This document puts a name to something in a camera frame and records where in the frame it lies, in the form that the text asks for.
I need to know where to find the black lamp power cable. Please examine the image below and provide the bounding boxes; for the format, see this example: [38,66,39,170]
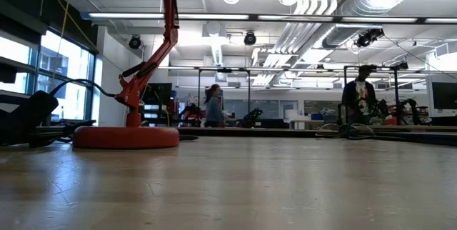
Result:
[28,78,118,149]

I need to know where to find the black table edge rail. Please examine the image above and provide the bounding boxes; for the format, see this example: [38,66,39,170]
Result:
[177,125,457,148]

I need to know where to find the person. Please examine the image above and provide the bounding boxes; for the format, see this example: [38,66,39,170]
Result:
[204,83,226,128]
[341,64,379,126]

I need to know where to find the white framed monitor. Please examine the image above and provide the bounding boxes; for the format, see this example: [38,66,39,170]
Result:
[426,74,457,119]

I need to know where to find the yellow hanging cable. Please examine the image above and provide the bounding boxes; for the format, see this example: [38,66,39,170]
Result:
[39,0,74,91]

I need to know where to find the long ceiling strip light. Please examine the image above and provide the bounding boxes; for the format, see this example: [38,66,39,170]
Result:
[81,11,457,24]

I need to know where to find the coiled black cables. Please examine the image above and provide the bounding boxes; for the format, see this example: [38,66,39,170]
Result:
[317,122,378,141]

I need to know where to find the large window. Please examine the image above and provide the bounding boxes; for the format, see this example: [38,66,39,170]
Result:
[0,29,96,124]

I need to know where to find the black computer monitor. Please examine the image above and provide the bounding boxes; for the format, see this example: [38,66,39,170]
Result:
[142,82,173,108]

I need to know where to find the red desk lamp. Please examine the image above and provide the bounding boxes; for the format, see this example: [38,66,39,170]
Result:
[72,0,181,150]

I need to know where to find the black ceiling camera cluster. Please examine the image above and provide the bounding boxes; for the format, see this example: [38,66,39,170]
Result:
[355,28,386,49]

